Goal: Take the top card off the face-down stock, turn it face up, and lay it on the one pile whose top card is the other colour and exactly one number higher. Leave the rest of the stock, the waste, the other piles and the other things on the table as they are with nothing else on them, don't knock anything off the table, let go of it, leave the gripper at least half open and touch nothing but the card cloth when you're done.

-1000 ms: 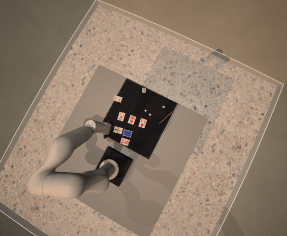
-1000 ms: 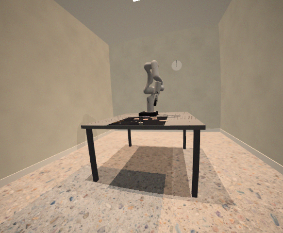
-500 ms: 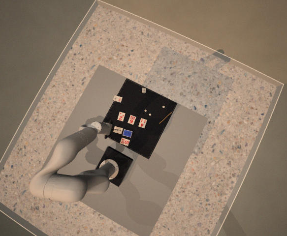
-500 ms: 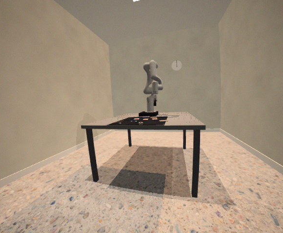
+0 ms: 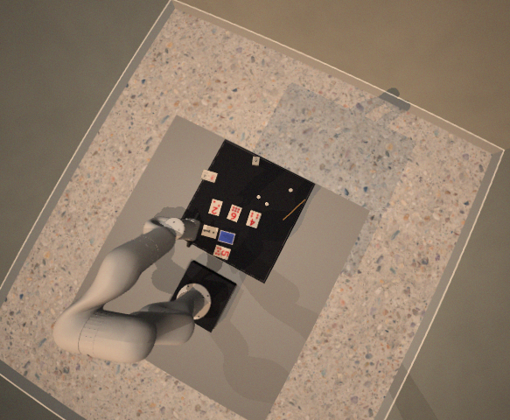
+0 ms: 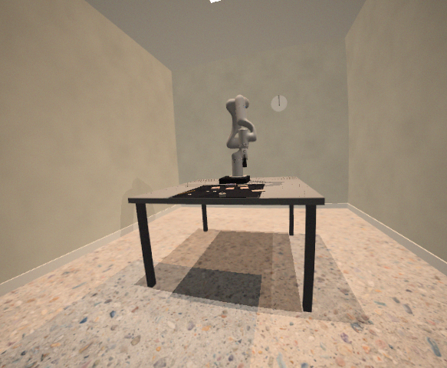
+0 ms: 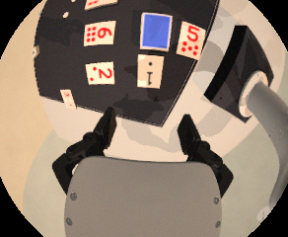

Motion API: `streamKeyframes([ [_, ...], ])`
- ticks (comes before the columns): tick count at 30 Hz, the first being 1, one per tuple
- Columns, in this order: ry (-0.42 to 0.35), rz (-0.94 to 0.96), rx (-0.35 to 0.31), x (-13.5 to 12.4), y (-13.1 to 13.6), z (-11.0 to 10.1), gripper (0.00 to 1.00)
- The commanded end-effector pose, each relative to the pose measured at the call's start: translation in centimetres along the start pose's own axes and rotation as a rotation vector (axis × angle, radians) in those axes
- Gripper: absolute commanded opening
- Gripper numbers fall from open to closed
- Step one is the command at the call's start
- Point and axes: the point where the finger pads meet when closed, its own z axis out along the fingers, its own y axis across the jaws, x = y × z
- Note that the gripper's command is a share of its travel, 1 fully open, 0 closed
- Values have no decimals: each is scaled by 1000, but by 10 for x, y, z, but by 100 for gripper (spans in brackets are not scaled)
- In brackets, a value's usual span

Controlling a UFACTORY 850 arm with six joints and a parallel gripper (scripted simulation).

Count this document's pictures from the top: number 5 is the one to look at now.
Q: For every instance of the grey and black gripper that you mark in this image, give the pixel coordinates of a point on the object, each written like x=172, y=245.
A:
x=196, y=221

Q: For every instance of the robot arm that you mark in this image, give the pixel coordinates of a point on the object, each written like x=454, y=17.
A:
x=85, y=328

